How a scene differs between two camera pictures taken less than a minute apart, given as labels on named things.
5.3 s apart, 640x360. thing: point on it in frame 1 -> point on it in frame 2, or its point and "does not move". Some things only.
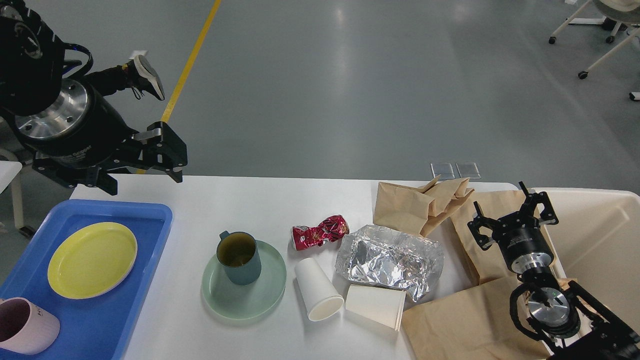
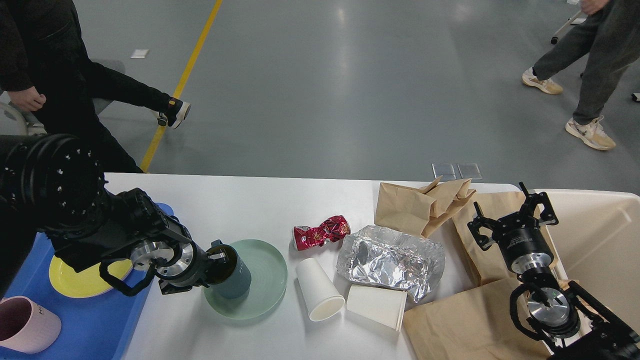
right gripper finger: x=548 y=216 does not move
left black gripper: x=76 y=142 -> x=183 y=267
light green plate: x=239 y=302 does not move
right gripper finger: x=483 y=241 does not move
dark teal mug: x=238 y=253 -> x=232 y=279
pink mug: x=25 y=328 does not move
